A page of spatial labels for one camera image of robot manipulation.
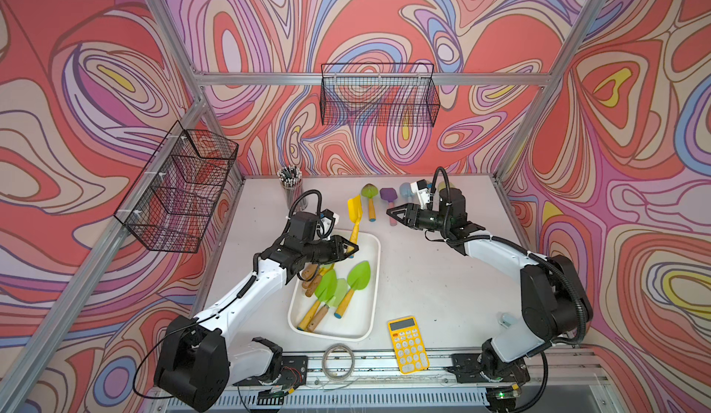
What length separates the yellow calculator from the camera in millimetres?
750

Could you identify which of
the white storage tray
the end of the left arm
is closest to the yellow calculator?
the white storage tray

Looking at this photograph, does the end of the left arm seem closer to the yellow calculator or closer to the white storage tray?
the white storage tray

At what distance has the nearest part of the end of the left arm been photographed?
593 millimetres

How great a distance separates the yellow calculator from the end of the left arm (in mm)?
279
